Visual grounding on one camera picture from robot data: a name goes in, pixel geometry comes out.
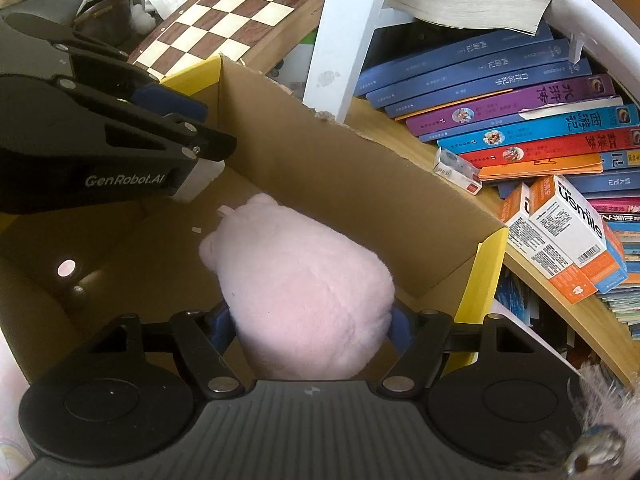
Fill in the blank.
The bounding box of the pink plush pig toy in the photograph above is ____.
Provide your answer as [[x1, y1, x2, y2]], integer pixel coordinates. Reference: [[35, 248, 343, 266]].
[[198, 193, 395, 380]]

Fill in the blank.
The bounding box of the white power adapter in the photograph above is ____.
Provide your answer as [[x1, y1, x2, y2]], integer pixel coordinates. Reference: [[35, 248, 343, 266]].
[[171, 158, 224, 203]]

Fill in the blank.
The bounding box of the brown leather bag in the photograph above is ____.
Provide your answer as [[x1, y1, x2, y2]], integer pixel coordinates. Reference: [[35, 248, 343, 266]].
[[73, 0, 145, 48]]

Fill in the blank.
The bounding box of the yellow cardboard box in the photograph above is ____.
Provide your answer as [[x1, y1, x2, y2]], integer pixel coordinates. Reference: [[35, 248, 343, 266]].
[[1, 58, 504, 380]]

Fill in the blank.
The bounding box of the small white card box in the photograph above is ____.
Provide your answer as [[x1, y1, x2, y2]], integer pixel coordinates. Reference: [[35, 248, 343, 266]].
[[434, 148, 483, 195]]

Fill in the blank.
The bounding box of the orange white Usmile box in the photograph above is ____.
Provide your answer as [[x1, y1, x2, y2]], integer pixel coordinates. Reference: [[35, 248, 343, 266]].
[[529, 176, 628, 294]]

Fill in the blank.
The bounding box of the wooden chessboard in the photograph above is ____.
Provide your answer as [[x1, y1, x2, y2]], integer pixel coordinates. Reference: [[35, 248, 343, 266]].
[[129, 0, 324, 80]]

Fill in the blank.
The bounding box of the row of colourful books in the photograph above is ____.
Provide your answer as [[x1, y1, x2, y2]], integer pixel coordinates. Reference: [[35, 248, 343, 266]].
[[355, 24, 639, 336]]

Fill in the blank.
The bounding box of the thick open book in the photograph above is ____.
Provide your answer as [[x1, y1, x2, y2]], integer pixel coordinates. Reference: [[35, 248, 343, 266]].
[[385, 0, 551, 36]]

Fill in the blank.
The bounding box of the white shelf post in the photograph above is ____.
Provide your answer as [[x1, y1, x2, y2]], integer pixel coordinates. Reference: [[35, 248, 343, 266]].
[[303, 0, 384, 122]]

